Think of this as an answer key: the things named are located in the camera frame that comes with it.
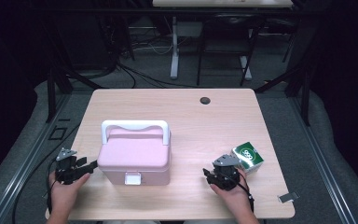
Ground person's right hand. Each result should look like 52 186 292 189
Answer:
210 169 254 213

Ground white desk panel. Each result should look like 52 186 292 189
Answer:
176 21 203 38

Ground black chair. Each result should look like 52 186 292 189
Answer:
196 13 267 88

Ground white desk leg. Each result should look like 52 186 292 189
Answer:
239 55 253 80
170 15 180 80

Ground person's left hand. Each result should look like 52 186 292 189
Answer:
48 170 91 213

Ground metal floor rail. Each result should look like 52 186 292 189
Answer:
0 92 73 224
287 96 358 224

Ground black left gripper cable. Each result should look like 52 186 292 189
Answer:
11 124 82 224

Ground black metal stand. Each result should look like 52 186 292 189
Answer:
45 62 106 124
255 62 311 127

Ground pink storage box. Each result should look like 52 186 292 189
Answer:
96 119 172 187

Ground black floor cables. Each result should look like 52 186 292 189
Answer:
115 62 200 90

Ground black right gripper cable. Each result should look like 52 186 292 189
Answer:
223 172 255 214

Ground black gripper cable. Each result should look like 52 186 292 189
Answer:
11 124 82 224
223 172 255 214

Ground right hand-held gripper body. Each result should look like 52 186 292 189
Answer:
211 154 241 191

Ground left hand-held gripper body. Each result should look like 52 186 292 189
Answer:
55 147 88 185

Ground green and white carton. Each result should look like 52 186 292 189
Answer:
229 141 265 176

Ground light wooden desk top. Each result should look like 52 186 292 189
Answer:
152 0 294 8

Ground white floor cable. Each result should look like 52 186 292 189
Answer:
133 41 173 56

